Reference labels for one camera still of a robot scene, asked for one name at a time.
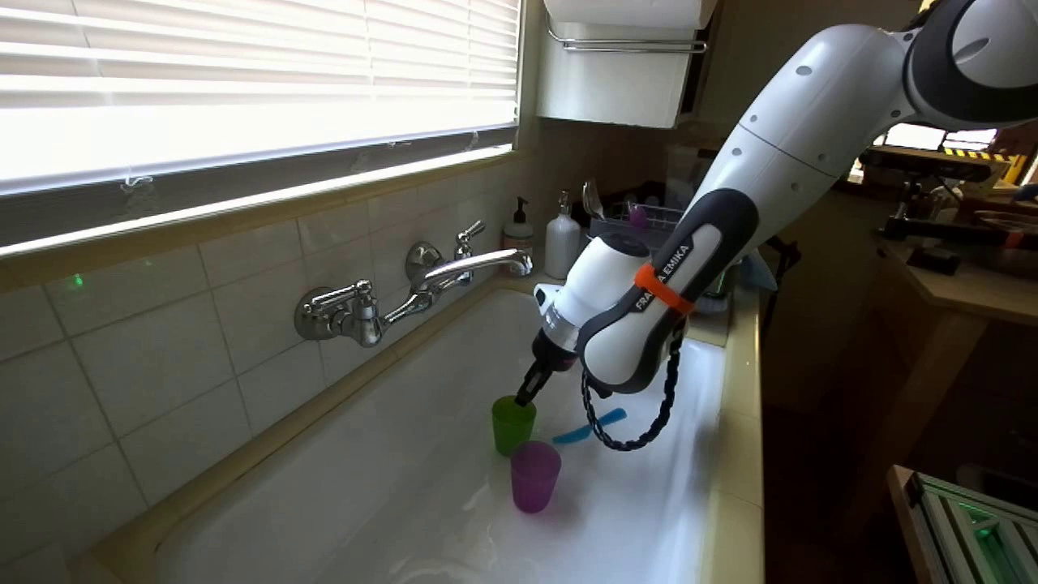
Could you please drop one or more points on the white sink basin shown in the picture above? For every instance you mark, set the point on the white sink basin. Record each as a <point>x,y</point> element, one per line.
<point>431,497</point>

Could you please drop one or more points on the soap dispenser with dark pump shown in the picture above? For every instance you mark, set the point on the soap dispenser with dark pump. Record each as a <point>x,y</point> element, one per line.
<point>521,228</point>

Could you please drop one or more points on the grey dish rack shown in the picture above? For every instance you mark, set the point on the grey dish rack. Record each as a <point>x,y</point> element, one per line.
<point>746,280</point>

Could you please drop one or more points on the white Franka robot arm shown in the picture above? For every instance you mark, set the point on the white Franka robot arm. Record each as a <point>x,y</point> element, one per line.
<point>799,140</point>

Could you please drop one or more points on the metal frame with green light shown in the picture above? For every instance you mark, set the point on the metal frame with green light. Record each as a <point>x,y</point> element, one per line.
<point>974,531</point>

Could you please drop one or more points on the white window blind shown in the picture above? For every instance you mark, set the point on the white window blind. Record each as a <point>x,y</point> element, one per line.
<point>259,76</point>

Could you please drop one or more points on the green plastic cup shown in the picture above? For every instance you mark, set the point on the green plastic cup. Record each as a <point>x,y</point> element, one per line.
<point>510,425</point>

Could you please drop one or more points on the white paper towel holder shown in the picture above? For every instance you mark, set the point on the white paper towel holder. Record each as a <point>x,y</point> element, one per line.
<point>616,66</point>

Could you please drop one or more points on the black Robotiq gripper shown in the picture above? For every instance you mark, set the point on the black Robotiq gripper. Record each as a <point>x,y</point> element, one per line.
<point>550,359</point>

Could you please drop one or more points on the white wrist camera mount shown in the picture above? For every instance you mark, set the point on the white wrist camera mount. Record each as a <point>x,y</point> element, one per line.
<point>547,312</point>

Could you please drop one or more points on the chrome wall faucet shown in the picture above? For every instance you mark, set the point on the chrome wall faucet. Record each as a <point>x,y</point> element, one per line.
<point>358,310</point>

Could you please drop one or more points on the blue plastic spoon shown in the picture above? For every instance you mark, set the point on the blue plastic spoon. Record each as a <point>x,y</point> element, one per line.
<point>596,425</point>

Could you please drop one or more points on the purple plastic cup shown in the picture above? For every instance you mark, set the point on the purple plastic cup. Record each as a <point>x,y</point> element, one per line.
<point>536,476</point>

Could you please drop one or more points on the wooden table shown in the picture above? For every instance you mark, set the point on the wooden table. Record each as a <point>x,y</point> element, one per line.
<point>962,294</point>

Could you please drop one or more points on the white soap bottle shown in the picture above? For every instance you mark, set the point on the white soap bottle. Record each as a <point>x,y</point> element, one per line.
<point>558,244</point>

